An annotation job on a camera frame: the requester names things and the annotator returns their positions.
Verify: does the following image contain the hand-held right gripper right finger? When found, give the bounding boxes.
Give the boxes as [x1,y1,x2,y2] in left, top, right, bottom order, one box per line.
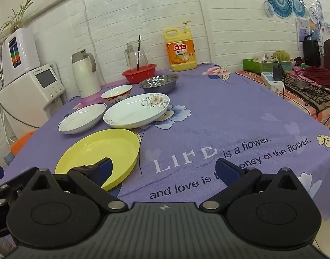
[201,158,303,213]

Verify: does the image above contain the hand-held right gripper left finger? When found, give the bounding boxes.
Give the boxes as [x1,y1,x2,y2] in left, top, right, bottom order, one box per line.
[19,157,128,213]

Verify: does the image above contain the yellow plastic plate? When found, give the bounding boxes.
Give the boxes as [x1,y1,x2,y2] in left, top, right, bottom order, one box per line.
[54,129,141,191]

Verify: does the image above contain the white bowl with red pattern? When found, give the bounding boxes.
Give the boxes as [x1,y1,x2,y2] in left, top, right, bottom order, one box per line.
[101,84,133,104]

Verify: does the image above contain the orange stool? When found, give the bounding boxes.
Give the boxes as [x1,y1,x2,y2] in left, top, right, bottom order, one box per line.
[9,129,37,157]

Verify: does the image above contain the purple printed tablecloth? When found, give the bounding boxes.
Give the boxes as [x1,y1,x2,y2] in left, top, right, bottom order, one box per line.
[0,63,330,222]

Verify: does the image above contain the white plate with blue rim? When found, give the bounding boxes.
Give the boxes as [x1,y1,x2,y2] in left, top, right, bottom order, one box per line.
[57,103,107,134]

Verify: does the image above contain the white floral plate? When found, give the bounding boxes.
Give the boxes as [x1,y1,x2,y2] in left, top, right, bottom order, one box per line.
[103,93,170,129]

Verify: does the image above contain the white water dispenser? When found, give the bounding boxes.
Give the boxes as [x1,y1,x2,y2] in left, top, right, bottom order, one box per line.
[0,64,66,138]

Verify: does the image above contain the white thermos jug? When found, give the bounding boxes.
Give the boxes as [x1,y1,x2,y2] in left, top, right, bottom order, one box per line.
[71,49,101,98]

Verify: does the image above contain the red plastic basket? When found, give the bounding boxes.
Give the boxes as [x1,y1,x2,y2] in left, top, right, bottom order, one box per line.
[121,64,157,84]

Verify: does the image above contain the white power strip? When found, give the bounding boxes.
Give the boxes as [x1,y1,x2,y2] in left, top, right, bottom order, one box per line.
[261,72,286,93]

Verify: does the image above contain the checkered cloth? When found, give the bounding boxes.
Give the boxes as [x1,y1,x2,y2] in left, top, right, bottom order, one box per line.
[234,70,330,135]

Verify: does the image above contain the steel basin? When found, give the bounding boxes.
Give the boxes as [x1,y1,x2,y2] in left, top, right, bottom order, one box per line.
[139,74,179,93]

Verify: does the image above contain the green box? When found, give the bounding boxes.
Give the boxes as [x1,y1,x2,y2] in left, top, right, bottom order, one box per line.
[243,58,296,74]

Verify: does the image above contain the black power adapter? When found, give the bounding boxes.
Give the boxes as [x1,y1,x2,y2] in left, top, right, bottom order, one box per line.
[273,64,284,81]

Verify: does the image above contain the dark patterned cloth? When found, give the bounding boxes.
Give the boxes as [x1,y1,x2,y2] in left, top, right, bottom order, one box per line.
[284,71,330,112]

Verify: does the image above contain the glass pitcher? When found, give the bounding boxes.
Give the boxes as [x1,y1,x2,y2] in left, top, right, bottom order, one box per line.
[124,40,149,71]

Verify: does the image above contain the dark phone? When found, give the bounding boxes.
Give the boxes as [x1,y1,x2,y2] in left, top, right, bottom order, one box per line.
[295,80,313,90]

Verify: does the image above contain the white water purifier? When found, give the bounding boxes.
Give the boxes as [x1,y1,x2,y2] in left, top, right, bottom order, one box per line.
[0,27,41,87]

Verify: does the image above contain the yellow loofah sponge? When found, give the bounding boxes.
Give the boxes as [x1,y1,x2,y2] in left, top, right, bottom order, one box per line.
[272,50,291,61]

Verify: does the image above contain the yellow detergent bottle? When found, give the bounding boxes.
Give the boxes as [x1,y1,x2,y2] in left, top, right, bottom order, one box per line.
[164,21,198,72]

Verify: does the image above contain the red knitted cloth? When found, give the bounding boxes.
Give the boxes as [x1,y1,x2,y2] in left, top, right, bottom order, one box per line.
[303,66,330,87]

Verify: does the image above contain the black cylindrical container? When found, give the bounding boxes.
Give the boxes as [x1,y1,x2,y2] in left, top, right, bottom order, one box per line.
[302,34,321,67]

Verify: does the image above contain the potted plant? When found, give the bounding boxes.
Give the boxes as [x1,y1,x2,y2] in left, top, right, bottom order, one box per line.
[0,0,36,37]

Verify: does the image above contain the wall pictures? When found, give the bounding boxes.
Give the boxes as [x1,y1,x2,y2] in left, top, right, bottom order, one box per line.
[296,18,322,50]

